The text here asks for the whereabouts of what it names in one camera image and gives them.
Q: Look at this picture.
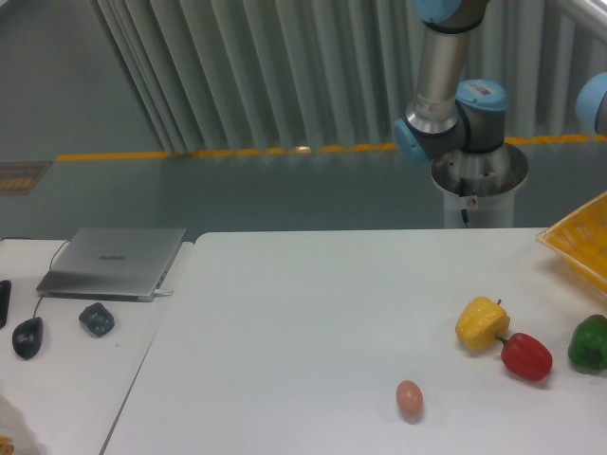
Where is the black phone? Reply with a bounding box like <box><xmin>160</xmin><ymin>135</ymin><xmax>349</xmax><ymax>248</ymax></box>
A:
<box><xmin>0</xmin><ymin>280</ymin><xmax>11</xmax><ymax>328</ymax></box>

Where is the black pedestal cable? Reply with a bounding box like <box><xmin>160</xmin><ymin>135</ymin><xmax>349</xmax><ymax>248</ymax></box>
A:
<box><xmin>457</xmin><ymin>177</ymin><xmax>471</xmax><ymax>229</ymax></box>

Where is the yellow plastic basket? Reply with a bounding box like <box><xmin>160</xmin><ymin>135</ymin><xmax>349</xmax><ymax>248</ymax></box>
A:
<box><xmin>536</xmin><ymin>191</ymin><xmax>606</xmax><ymax>295</ymax></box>

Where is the mouse cable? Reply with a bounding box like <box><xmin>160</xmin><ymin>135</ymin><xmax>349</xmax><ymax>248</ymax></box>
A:
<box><xmin>31</xmin><ymin>239</ymin><xmax>71</xmax><ymax>320</ymax></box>

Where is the black computer mouse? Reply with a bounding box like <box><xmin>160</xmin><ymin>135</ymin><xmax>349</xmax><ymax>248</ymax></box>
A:
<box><xmin>11</xmin><ymin>317</ymin><xmax>44</xmax><ymax>360</ymax></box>

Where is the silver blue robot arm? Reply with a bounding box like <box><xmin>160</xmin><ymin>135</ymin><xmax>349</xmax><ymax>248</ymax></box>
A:
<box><xmin>394</xmin><ymin>1</ymin><xmax>507</xmax><ymax>164</ymax></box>

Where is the green bell pepper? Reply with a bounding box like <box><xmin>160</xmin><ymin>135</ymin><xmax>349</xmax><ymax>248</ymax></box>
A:
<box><xmin>567</xmin><ymin>315</ymin><xmax>606</xmax><ymax>372</ymax></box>

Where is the white folding curtain screen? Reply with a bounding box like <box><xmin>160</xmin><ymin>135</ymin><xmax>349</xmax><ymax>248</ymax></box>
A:
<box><xmin>93</xmin><ymin>1</ymin><xmax>606</xmax><ymax>155</ymax></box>

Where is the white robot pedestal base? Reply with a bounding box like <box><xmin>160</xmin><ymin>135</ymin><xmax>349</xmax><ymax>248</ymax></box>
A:
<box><xmin>431</xmin><ymin>143</ymin><xmax>529</xmax><ymax>228</ymax></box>

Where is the small dark grey device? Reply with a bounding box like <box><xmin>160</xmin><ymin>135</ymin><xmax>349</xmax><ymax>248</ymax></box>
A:
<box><xmin>79</xmin><ymin>302</ymin><xmax>115</xmax><ymax>337</ymax></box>

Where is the brown egg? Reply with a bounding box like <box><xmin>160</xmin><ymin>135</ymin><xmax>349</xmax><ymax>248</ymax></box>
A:
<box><xmin>395</xmin><ymin>380</ymin><xmax>423</xmax><ymax>416</ymax></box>

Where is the cream sleeve forearm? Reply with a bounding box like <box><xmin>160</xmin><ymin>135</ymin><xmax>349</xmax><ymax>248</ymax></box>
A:
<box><xmin>0</xmin><ymin>397</ymin><xmax>40</xmax><ymax>455</ymax></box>

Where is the red bell pepper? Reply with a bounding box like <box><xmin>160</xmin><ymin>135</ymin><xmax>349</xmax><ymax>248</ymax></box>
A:
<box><xmin>496</xmin><ymin>333</ymin><xmax>553</xmax><ymax>382</ymax></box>

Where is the yellow bell pepper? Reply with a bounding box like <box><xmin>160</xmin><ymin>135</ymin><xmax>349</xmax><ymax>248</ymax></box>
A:
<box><xmin>455</xmin><ymin>296</ymin><xmax>510</xmax><ymax>352</ymax></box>

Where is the silver closed laptop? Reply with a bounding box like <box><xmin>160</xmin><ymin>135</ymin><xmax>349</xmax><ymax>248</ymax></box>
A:
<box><xmin>37</xmin><ymin>227</ymin><xmax>186</xmax><ymax>301</ymax></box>

